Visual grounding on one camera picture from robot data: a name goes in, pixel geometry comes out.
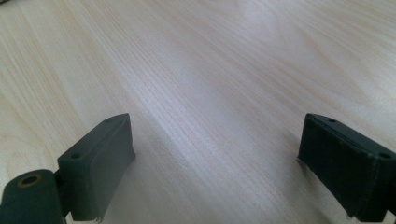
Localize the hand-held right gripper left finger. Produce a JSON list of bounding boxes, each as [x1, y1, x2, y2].
[[57, 113, 136, 222]]

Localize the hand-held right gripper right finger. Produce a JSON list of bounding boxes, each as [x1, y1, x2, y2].
[[297, 113, 396, 223]]

